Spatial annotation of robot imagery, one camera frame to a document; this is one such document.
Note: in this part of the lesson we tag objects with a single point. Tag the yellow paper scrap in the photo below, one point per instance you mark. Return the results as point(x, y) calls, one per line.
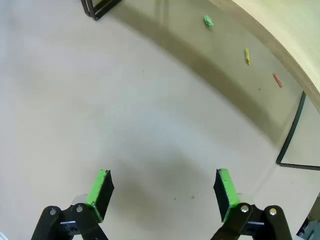
point(247, 56)

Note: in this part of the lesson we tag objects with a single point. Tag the wooden shelf unit black frame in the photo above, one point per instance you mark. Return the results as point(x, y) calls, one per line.
point(83, 5)

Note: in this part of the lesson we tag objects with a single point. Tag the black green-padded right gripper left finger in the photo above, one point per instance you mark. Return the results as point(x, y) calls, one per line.
point(98, 192)

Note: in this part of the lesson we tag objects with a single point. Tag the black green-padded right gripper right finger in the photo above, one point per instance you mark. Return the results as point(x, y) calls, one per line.
point(226, 192)

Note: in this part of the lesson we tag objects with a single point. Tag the red paper scrap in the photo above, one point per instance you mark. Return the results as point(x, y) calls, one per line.
point(277, 80)

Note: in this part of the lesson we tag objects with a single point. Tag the green paper scrap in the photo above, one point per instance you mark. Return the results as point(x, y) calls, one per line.
point(208, 21)

